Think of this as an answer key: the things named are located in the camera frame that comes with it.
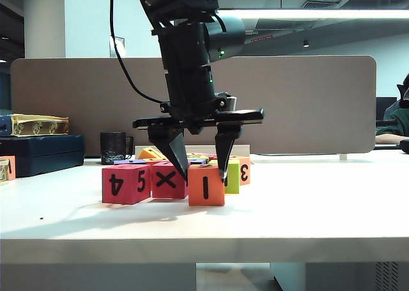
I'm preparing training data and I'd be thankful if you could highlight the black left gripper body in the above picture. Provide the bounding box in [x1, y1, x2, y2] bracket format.
[132, 63, 265, 135]

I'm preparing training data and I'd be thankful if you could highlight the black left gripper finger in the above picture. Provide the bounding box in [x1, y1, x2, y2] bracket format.
[146, 126, 189, 182]
[213, 122, 243, 180]

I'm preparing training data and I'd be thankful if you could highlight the pink block letter X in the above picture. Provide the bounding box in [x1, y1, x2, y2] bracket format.
[151, 161, 190, 200]

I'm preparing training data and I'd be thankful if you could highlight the orange block letters W I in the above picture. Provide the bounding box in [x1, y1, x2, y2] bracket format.
[188, 164, 226, 207]

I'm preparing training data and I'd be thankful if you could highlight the yellow foam block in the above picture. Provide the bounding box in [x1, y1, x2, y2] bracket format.
[137, 146, 170, 161]

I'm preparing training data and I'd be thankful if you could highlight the orange block digit 3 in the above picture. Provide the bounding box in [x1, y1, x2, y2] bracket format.
[238, 156, 252, 186]

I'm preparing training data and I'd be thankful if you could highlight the green block digit 1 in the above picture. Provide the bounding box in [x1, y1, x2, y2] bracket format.
[209, 159, 241, 195]

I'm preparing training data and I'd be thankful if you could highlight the black mug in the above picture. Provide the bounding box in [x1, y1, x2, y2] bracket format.
[100, 131, 135, 166]

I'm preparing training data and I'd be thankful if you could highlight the pink block digits 4 5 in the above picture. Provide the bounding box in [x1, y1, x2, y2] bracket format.
[102, 164, 151, 205]

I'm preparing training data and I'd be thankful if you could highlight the paper notice on column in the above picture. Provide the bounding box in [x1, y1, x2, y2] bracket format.
[109, 35, 126, 59]

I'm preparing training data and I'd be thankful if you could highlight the dark blue case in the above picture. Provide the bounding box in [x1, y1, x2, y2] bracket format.
[0, 134, 86, 179]

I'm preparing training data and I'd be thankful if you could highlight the brown desk divider panel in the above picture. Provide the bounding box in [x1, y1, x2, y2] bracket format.
[10, 54, 377, 156]

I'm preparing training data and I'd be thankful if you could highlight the gold patterned flat box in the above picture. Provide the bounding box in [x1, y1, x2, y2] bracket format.
[10, 113, 70, 137]

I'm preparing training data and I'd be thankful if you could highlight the orange block digit 1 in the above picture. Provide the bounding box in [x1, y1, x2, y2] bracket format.
[0, 155, 17, 181]

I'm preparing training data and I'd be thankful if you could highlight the black monitor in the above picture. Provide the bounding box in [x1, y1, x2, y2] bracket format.
[376, 97, 398, 129]

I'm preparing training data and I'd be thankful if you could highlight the blue flat box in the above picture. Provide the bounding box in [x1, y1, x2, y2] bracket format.
[0, 114, 13, 137]

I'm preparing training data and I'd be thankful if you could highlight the small beige patterned box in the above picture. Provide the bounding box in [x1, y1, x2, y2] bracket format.
[0, 159, 11, 186]

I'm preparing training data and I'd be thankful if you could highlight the seated person green shirt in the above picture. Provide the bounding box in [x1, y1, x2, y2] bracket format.
[375, 107, 409, 145]

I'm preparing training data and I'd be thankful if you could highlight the black chair headrest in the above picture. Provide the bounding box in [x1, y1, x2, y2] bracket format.
[396, 74, 409, 108]

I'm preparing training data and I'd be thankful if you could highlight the wrist camera grey housing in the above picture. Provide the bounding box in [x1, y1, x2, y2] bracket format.
[214, 92, 238, 113]

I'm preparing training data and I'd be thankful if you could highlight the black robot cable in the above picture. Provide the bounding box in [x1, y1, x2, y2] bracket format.
[108, 0, 169, 105]

